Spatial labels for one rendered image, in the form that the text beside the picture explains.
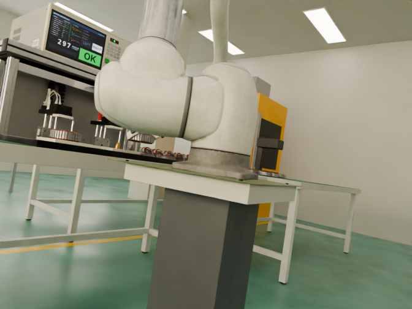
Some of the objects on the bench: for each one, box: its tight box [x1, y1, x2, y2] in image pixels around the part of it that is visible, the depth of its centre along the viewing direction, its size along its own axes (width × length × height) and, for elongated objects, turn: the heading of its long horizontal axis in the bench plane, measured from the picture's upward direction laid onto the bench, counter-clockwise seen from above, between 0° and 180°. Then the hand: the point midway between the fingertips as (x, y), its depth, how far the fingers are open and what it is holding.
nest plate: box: [37, 137, 93, 148], centre depth 123 cm, size 15×15×1 cm
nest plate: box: [93, 145, 140, 155], centre depth 142 cm, size 15×15×1 cm
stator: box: [50, 129, 82, 142], centre depth 123 cm, size 11×11×4 cm
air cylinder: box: [36, 126, 53, 139], centre depth 132 cm, size 5×8×6 cm
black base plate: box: [0, 134, 181, 165], centre depth 134 cm, size 47×64×2 cm
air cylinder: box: [89, 136, 110, 147], centre depth 151 cm, size 5×8×6 cm
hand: (141, 137), depth 133 cm, fingers closed on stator, 11 cm apart
